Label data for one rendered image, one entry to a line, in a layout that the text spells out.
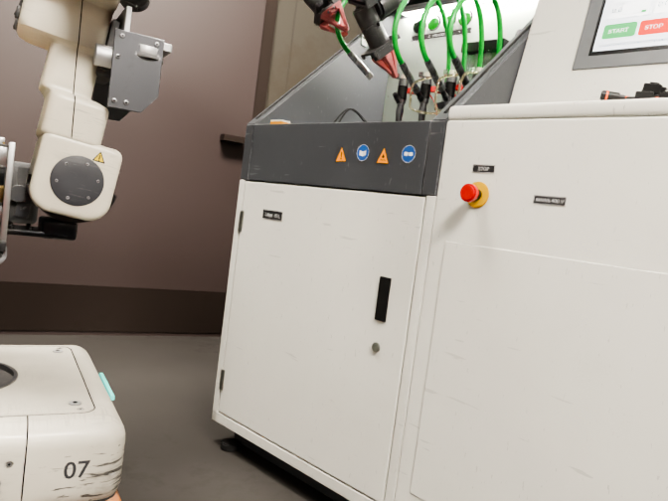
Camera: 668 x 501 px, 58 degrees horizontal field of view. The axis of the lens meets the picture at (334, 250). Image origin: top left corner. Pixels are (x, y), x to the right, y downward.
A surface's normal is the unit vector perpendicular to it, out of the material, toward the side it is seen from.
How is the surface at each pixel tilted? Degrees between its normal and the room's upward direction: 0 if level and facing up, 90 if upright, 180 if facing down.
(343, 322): 90
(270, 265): 90
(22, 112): 90
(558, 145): 90
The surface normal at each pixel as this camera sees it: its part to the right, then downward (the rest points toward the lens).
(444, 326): -0.70, -0.04
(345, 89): 0.70, 0.14
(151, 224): 0.48, 0.11
